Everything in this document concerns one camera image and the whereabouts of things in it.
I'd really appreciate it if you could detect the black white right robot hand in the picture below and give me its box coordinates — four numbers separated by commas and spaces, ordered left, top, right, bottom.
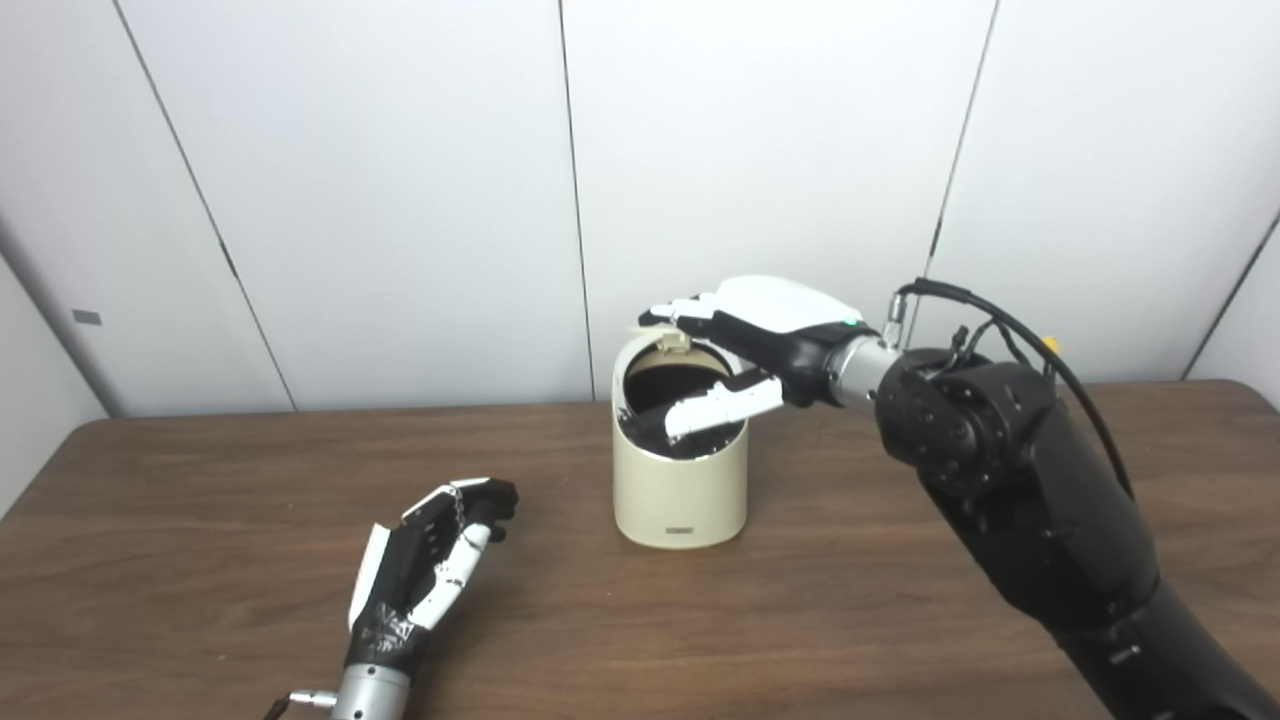
638, 275, 869, 444

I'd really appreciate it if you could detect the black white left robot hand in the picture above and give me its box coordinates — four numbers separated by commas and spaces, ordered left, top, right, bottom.
343, 477, 520, 673

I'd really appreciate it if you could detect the round cream bin lid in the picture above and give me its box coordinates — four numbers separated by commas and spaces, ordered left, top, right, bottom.
627, 322, 696, 356

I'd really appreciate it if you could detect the cream-colored cylindrical bin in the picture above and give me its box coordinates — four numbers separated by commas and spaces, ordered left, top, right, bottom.
611, 330, 750, 550

